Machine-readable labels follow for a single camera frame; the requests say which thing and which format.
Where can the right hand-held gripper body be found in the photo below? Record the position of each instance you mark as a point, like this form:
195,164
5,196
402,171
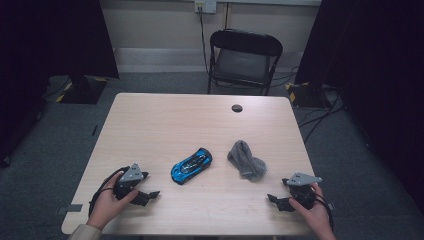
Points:
303,186

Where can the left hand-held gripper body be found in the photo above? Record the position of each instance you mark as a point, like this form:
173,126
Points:
130,176

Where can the grey fuzzy cloth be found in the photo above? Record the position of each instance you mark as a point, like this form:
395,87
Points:
246,161

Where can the blue toy car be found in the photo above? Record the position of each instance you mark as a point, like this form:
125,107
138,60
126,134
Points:
191,165

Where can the person's right hand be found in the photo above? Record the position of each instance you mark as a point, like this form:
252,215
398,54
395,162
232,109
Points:
313,216

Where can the person's left hand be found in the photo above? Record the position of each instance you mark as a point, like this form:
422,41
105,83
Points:
106,206

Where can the black floor tape strip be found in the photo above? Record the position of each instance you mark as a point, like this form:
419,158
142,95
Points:
95,130

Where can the grey floor tape piece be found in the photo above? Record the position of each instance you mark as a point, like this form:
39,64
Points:
71,208

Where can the black stand base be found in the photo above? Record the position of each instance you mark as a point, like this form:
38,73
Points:
83,91
306,95

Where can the black folding chair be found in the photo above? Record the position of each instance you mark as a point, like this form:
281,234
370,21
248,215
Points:
245,65

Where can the black curtain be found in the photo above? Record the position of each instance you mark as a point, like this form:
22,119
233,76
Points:
50,40
383,66

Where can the white wall socket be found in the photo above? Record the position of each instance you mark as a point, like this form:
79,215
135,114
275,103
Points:
208,6

